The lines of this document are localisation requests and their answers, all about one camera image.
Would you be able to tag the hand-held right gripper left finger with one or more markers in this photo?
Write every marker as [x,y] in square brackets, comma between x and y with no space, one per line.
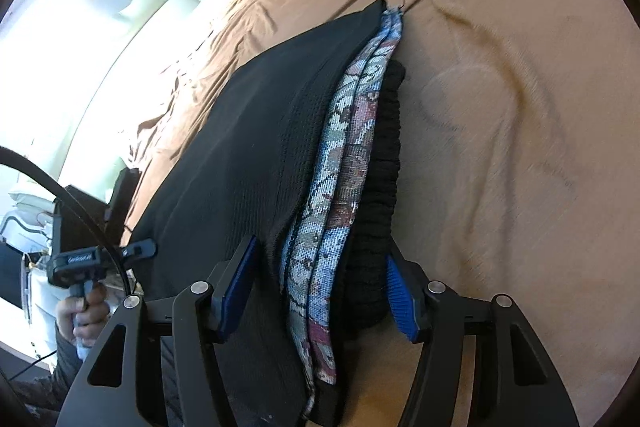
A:
[235,297]

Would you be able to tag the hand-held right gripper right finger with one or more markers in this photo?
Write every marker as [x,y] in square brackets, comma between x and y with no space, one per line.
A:
[400,302]

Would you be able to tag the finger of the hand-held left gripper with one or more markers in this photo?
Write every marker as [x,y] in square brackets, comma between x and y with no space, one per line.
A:
[140,249]

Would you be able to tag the black pants with patterned trim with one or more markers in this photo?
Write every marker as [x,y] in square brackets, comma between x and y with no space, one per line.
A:
[260,132]

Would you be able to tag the person's left forearm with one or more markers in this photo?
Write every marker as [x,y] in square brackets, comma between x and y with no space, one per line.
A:
[70,354]

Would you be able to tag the person's left hand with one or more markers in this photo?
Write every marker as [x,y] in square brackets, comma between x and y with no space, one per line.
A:
[92,319]

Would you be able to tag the orange blanket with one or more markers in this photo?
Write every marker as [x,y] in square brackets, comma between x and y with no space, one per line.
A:
[500,107]

